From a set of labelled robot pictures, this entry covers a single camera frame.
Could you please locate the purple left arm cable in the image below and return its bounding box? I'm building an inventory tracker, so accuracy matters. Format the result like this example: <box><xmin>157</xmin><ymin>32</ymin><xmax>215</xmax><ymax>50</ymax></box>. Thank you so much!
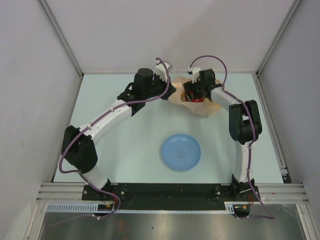
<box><xmin>47</xmin><ymin>56</ymin><xmax>171</xmax><ymax>226</ymax></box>

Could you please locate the blue plate with bear print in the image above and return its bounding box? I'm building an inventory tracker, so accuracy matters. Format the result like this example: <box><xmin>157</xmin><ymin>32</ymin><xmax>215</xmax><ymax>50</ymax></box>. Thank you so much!
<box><xmin>159</xmin><ymin>133</ymin><xmax>202</xmax><ymax>172</ymax></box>

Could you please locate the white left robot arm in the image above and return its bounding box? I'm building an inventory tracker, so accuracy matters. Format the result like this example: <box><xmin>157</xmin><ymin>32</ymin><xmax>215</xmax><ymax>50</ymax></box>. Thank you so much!
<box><xmin>60</xmin><ymin>62</ymin><xmax>176</xmax><ymax>200</ymax></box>

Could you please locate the aluminium frame rail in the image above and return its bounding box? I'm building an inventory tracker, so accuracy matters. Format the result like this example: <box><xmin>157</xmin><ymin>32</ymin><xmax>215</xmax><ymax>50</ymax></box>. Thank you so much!
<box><xmin>36</xmin><ymin>182</ymin><xmax>309</xmax><ymax>204</ymax></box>

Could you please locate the white slotted cable duct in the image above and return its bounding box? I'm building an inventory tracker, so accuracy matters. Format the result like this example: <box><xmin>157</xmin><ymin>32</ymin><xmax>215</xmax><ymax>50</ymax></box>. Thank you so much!
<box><xmin>46</xmin><ymin>201</ymin><xmax>251</xmax><ymax>215</ymax></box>

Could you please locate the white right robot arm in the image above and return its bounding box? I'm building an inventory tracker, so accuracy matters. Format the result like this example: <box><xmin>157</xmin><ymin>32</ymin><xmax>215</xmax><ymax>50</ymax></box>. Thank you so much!
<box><xmin>183</xmin><ymin>67</ymin><xmax>262</xmax><ymax>201</ymax></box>

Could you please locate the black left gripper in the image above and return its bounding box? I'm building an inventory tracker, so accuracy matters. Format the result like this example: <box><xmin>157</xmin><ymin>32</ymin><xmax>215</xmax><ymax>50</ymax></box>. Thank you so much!
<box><xmin>143</xmin><ymin>73</ymin><xmax>176</xmax><ymax>101</ymax></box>

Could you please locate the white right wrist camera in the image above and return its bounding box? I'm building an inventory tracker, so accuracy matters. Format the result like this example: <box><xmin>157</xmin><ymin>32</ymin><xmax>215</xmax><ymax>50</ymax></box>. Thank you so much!
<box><xmin>187</xmin><ymin>67</ymin><xmax>201</xmax><ymax>84</ymax></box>

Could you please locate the red fake dragon fruit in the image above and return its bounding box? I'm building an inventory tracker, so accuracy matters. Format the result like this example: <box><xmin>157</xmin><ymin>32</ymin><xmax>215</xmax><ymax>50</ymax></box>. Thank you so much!
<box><xmin>187</xmin><ymin>91</ymin><xmax>204</xmax><ymax>103</ymax></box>

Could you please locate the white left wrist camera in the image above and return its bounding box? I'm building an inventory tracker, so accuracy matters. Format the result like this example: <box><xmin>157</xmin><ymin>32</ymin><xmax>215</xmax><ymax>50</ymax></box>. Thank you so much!
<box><xmin>154</xmin><ymin>60</ymin><xmax>173</xmax><ymax>82</ymax></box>

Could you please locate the translucent orange plastic bag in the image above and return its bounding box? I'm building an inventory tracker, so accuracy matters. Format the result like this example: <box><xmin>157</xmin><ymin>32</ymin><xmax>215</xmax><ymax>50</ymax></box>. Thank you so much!
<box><xmin>168</xmin><ymin>76</ymin><xmax>222</xmax><ymax>118</ymax></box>

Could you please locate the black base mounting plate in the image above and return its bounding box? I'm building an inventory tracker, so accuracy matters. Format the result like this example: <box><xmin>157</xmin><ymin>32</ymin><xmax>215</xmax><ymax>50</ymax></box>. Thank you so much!
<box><xmin>82</xmin><ymin>183</ymin><xmax>261</xmax><ymax>211</ymax></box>

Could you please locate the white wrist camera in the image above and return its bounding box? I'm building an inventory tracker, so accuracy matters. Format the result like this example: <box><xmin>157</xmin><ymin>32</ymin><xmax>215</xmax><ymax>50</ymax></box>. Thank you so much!
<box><xmin>154</xmin><ymin>60</ymin><xmax>173</xmax><ymax>82</ymax></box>
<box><xmin>187</xmin><ymin>67</ymin><xmax>201</xmax><ymax>84</ymax></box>

